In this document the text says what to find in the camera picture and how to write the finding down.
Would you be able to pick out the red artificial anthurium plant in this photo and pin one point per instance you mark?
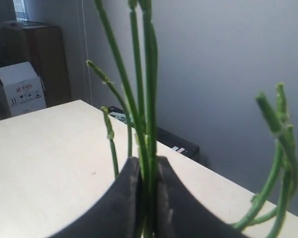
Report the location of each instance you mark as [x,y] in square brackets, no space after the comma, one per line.
[141,113]

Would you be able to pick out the brown cardboard box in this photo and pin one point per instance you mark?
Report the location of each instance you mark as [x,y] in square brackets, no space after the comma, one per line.
[42,45]

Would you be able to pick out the black flat device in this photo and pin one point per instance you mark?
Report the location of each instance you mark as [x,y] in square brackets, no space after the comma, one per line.
[176,143]

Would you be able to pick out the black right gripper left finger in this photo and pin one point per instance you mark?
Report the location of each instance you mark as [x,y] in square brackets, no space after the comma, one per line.
[115,214]

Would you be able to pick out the white printed carton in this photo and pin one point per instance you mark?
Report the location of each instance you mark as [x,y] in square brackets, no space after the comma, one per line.
[21,90]

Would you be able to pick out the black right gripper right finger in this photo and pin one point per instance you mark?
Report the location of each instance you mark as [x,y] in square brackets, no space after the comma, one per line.
[180,215]

